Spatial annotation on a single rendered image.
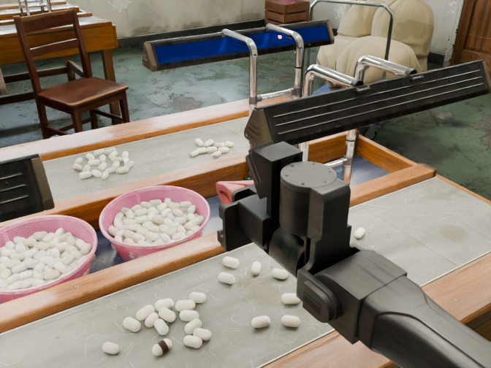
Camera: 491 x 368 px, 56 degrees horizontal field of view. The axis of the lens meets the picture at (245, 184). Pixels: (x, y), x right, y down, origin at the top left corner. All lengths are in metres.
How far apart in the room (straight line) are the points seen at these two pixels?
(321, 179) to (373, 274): 0.10
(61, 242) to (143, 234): 0.19
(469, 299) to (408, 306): 0.57
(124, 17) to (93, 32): 2.60
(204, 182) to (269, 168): 0.86
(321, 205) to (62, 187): 1.04
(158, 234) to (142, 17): 5.17
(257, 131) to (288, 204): 0.36
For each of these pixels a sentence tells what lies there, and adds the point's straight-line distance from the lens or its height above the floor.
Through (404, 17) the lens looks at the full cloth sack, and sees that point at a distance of 4.75.
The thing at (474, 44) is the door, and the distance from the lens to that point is 5.32.
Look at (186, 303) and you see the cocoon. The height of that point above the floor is 0.76.
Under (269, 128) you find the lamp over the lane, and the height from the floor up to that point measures 1.08.
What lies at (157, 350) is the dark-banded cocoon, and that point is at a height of 0.76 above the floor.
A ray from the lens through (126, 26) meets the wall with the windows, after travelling 6.11.
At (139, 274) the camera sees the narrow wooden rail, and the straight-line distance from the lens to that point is 0.98.
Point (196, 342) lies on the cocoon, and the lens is 0.85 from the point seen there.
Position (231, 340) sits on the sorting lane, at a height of 0.74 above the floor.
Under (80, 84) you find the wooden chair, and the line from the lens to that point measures 3.23.
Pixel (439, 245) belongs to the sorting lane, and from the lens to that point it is 1.16.
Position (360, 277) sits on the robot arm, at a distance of 0.46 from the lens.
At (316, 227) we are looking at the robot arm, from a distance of 0.46.
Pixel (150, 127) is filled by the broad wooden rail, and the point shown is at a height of 0.76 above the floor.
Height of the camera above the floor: 1.40
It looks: 30 degrees down
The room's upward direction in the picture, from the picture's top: straight up
